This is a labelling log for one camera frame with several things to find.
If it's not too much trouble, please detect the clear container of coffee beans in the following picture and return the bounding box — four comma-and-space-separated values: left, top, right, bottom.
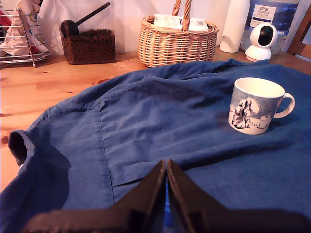
59, 0, 117, 65

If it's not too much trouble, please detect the blue cloth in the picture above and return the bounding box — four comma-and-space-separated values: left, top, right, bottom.
0, 59, 311, 233

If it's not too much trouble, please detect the white mug with blue print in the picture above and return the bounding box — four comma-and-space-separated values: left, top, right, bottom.
227, 77, 296, 135

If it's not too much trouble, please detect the white tea box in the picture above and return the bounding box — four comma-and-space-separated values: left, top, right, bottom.
188, 18, 209, 32
153, 14, 185, 28

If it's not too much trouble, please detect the white insulated bottle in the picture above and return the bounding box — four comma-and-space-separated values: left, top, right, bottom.
219, 0, 251, 53

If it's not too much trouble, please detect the dark wooden scoop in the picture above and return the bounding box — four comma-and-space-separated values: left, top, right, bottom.
60, 1, 111, 38

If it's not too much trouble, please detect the large clear water bottle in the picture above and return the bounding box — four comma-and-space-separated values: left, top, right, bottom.
240, 0, 301, 53

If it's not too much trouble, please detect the wooden chair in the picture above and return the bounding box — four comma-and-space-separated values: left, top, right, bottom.
286, 0, 311, 59

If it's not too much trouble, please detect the wicker basket with handle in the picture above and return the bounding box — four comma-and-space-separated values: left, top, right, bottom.
138, 0, 219, 68

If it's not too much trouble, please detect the small white round camera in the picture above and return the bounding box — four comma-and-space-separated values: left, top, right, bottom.
244, 23, 278, 62

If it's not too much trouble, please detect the chrome wire rack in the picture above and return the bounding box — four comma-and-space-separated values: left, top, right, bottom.
0, 7, 51, 68

